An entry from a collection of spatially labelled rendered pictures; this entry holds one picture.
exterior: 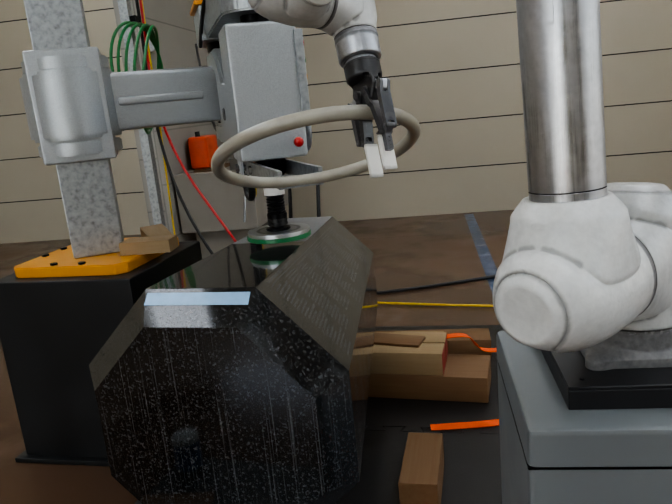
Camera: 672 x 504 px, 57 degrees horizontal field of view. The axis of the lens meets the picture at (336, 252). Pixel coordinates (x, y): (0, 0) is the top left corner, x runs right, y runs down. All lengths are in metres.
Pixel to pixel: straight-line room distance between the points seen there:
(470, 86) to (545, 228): 5.98
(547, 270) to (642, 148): 6.36
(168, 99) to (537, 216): 1.96
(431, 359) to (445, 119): 4.41
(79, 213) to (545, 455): 2.04
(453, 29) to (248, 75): 4.94
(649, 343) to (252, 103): 1.37
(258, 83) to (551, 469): 1.44
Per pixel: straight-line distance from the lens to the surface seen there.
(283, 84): 2.02
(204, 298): 1.72
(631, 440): 0.99
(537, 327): 0.84
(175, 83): 2.63
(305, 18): 1.26
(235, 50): 2.01
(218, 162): 1.38
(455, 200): 6.87
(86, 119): 2.51
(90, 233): 2.62
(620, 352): 1.07
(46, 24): 2.62
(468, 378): 2.68
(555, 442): 0.97
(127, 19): 4.58
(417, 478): 2.05
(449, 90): 6.78
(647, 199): 1.02
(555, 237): 0.84
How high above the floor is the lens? 1.27
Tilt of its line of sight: 13 degrees down
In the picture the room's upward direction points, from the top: 5 degrees counter-clockwise
